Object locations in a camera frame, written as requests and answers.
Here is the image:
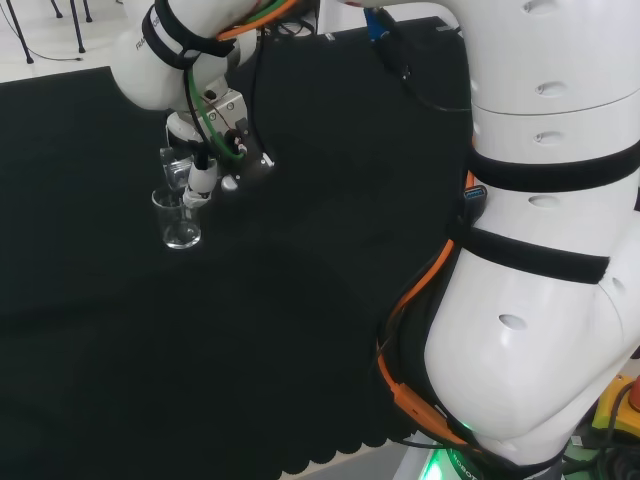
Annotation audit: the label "yellow stop button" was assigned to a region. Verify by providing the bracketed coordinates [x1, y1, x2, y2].
[591, 372, 640, 437]

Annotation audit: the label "orange cable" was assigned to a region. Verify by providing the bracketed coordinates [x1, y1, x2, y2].
[216, 0, 485, 454]

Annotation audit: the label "black chair legs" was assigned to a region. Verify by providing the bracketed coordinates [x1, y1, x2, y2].
[0, 0, 95, 65]

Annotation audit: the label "large clear glass beaker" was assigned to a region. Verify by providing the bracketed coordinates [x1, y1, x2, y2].
[151, 187, 203, 250]

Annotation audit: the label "blue connector with black box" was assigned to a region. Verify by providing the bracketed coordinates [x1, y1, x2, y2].
[363, 7, 417, 82]

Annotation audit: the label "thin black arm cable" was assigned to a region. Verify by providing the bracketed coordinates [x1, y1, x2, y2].
[248, 22, 275, 164]

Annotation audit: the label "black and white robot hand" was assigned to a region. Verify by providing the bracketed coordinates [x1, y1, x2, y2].
[166, 112, 218, 210]

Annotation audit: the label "small clear glass beaker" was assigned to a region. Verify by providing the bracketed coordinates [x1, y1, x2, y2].
[159, 146, 197, 195]

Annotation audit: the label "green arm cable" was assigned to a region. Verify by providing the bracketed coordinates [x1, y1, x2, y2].
[185, 0, 302, 163]

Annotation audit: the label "black bench cloth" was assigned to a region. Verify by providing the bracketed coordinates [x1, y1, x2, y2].
[0, 14, 475, 477]

